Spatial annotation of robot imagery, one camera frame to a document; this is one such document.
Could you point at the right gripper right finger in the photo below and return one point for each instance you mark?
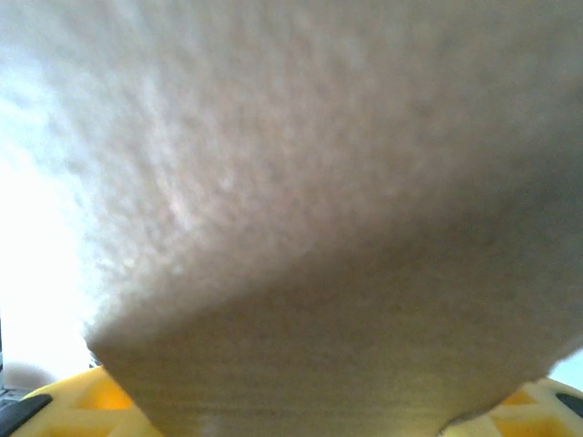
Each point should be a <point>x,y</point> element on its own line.
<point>537,414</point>

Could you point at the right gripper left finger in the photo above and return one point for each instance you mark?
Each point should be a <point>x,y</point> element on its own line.
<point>68,409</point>

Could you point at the brown cardboard paper box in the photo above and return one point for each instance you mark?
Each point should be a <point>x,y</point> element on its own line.
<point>319,227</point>

